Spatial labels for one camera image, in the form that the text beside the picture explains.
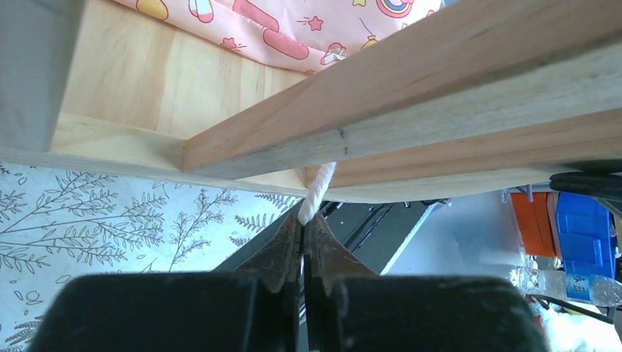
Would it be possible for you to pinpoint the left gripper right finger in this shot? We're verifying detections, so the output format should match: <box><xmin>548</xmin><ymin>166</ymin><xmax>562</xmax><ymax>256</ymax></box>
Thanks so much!
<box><xmin>305</xmin><ymin>216</ymin><xmax>546</xmax><ymax>351</ymax></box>

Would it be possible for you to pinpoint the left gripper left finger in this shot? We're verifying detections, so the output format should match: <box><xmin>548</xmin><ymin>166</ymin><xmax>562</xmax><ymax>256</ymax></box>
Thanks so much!
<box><xmin>29</xmin><ymin>213</ymin><xmax>302</xmax><ymax>351</ymax></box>

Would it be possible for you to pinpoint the wooden pet bed frame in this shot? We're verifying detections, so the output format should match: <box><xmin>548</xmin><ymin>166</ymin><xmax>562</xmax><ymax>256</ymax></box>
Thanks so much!
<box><xmin>1</xmin><ymin>1</ymin><xmax>621</xmax><ymax>202</ymax></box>

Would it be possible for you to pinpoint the pink patterned bed cushion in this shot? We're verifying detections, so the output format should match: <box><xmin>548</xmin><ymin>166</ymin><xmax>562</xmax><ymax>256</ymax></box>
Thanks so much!
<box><xmin>111</xmin><ymin>0</ymin><xmax>448</xmax><ymax>227</ymax></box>

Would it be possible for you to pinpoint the floral table mat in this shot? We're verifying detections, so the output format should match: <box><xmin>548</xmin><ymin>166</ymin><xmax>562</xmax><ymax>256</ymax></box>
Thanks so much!
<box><xmin>1</xmin><ymin>162</ymin><xmax>299</xmax><ymax>351</ymax></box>

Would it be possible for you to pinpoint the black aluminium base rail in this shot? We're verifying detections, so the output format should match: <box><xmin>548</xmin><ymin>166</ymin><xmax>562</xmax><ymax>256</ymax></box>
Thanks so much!
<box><xmin>213</xmin><ymin>199</ymin><xmax>453</xmax><ymax>275</ymax></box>

